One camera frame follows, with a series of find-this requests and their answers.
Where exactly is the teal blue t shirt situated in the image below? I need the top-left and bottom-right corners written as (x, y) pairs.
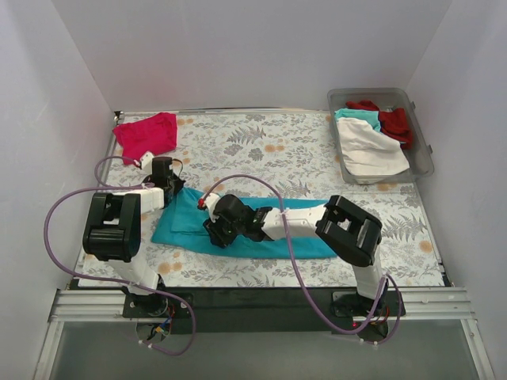
top-left (151, 188), bottom-right (337, 260)

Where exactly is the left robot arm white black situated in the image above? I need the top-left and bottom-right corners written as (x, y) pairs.
top-left (82, 152), bottom-right (185, 317)

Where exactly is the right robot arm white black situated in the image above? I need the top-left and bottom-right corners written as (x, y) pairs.
top-left (197, 193), bottom-right (387, 315)

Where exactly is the folded pink t shirt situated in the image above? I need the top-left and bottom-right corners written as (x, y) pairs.
top-left (112, 112), bottom-right (177, 165)

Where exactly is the floral patterned table mat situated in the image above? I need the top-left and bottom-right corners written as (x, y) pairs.
top-left (78, 111), bottom-right (444, 288)

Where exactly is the white t shirt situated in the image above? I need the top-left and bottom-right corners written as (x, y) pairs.
top-left (336, 117), bottom-right (410, 177)

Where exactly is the light mint t shirt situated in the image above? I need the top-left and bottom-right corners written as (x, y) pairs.
top-left (334, 108), bottom-right (381, 132)

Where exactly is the dark red t shirt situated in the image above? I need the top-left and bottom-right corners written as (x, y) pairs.
top-left (345, 100), bottom-right (414, 150)

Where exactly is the clear plastic bin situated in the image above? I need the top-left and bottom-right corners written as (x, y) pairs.
top-left (327, 87), bottom-right (434, 184)

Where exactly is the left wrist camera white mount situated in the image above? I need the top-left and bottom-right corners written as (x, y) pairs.
top-left (135, 151), bottom-right (155, 172)

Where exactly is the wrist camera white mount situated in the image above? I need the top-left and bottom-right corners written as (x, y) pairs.
top-left (135, 151), bottom-right (155, 172)
top-left (197, 193), bottom-right (220, 222)

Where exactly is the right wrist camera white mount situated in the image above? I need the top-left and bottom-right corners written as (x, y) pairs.
top-left (197, 193), bottom-right (220, 222)

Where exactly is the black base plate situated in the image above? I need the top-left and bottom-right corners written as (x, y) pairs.
top-left (122, 287), bottom-right (406, 342)

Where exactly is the aluminium frame rail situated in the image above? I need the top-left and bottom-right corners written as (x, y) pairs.
top-left (34, 287), bottom-right (494, 379)

